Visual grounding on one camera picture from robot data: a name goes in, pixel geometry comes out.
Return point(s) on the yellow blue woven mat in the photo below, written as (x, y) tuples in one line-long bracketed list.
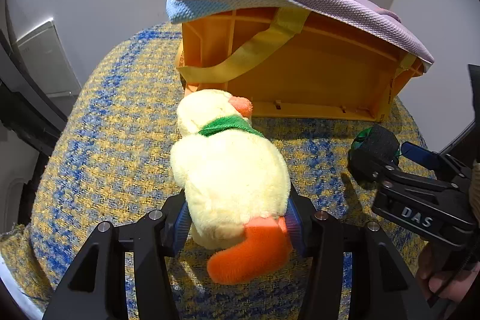
[(112, 163)]

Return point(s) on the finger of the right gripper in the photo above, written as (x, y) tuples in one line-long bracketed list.
[(367, 169), (445, 167)]

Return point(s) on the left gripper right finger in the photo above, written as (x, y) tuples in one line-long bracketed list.
[(317, 235)]

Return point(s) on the orange plastic basket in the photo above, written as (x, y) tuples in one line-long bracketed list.
[(291, 62)]

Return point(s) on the white wall vent panel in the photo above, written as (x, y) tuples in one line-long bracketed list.
[(43, 55)]

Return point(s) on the person's right hand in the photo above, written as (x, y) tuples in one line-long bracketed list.
[(431, 281)]

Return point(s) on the yellow plush duck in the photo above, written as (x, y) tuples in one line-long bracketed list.
[(236, 186)]

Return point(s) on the black ball toy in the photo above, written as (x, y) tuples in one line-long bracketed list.
[(376, 141)]

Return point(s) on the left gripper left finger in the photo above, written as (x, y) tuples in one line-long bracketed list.
[(159, 234)]

